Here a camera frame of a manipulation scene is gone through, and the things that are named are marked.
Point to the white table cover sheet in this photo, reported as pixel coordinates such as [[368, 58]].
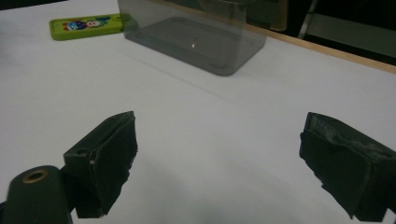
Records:
[[218, 124]]

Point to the white metal stand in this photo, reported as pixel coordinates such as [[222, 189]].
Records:
[[351, 34]]

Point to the clear grey plastic container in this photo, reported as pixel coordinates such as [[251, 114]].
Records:
[[193, 40]]

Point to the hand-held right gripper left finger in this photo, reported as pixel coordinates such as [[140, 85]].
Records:
[[106, 155]]

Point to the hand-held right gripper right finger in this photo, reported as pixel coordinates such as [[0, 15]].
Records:
[[345, 168]]

